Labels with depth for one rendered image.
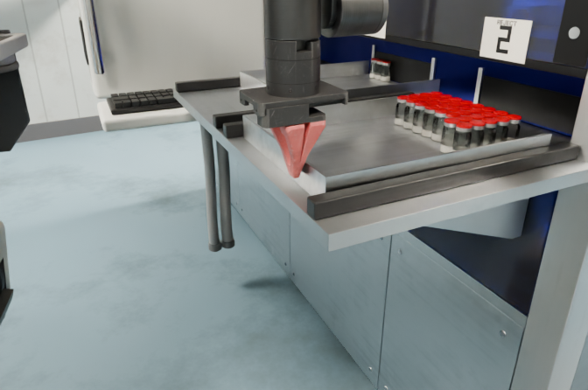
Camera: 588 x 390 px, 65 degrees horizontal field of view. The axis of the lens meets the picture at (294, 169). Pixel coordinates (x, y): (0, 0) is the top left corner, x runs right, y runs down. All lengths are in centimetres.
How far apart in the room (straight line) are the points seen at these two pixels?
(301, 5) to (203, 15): 94
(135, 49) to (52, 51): 248
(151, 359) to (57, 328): 39
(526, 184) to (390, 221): 20
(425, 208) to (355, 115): 32
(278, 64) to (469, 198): 26
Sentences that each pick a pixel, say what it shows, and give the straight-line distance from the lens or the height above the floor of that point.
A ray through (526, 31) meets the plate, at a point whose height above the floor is 103.
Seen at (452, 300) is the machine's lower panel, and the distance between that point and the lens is 98.
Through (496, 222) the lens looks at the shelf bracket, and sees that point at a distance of 75.
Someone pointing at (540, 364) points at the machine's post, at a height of 54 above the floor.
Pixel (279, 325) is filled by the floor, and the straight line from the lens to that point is 168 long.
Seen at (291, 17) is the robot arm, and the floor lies 107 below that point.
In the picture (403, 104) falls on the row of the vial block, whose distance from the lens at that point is 77.
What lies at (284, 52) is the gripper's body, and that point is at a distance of 46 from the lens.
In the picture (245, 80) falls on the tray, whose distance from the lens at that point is 102.
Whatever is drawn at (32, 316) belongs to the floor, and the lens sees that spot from 195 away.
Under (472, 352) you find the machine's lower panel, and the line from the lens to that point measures 100.
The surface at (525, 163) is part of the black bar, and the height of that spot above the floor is 89.
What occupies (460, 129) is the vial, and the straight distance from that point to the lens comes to 64.
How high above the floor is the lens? 111
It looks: 22 degrees down
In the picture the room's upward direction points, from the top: straight up
